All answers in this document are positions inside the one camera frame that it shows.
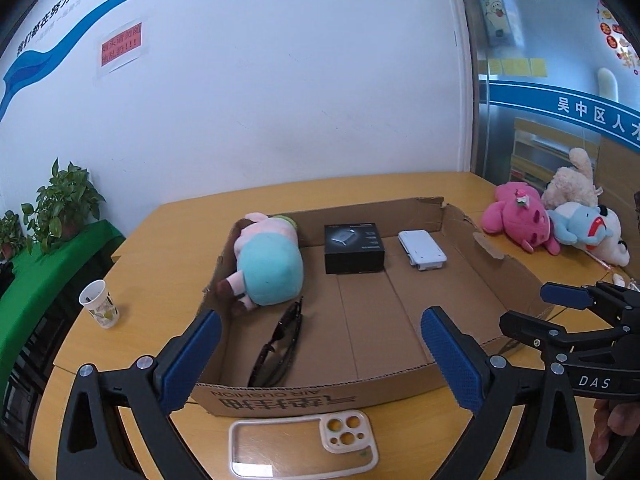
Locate black sunglasses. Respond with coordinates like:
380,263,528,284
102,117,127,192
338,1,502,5
247,297,304,388

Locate clear phone case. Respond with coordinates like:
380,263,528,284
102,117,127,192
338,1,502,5
229,410,378,479

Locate black charger box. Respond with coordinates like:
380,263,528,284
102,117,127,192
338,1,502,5
324,223,385,274

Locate person right hand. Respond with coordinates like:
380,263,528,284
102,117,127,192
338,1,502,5
589,400,640,463

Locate light blue plush toy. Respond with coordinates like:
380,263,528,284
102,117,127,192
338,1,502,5
548,202,630,266

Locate pink plush toy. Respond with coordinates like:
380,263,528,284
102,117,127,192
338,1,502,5
480,182,561,256

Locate paper cup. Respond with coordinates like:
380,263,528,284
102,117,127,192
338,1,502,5
78,280,119,328

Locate beige rabbit plush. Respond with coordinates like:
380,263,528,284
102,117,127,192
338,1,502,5
541,148,603,209

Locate white power bank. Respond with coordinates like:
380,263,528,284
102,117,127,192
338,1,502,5
398,230,447,271

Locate brown cardboard tray box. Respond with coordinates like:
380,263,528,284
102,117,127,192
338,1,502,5
192,197,551,417

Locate teal pink pig plush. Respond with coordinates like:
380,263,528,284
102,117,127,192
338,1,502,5
215,212,304,316

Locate green potted plant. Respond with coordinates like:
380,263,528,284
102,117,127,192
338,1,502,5
21,159,104,254

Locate small potted plant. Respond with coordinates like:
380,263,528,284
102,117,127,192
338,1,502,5
0,210,25,261

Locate red wall notice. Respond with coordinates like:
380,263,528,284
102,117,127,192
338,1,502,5
101,22,142,67

